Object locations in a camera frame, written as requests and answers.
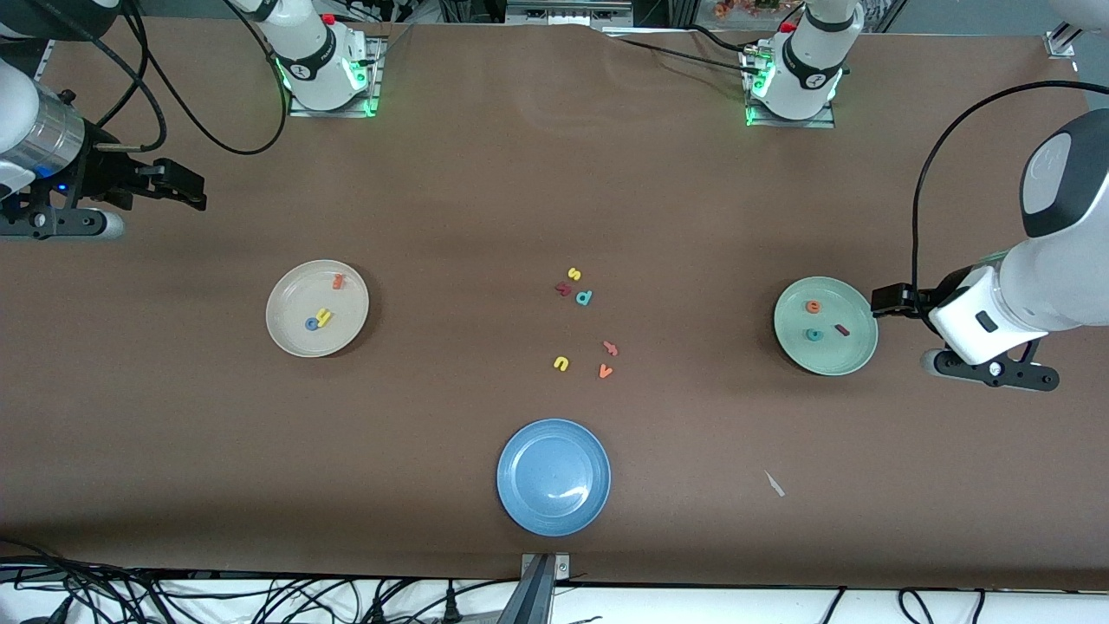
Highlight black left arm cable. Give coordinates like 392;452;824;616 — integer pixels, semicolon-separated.
910;80;1109;291

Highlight blue plate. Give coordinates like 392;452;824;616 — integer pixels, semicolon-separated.
496;419;613;537

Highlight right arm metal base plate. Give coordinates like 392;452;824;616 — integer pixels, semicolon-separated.
286;35;384;118

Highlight orange artificial flowers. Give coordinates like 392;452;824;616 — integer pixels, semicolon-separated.
712;0;802;20

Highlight grey metal box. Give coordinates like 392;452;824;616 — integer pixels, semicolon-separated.
505;0;633;25

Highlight pale green plate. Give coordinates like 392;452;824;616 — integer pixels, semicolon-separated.
773;276;879;377

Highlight dark metal beam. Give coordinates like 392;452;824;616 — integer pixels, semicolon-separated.
496;555;555;624

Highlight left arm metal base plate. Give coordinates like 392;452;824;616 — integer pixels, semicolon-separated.
743;48;837;129

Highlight beige brown plate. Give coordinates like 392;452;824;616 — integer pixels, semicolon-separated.
265;259;371;359

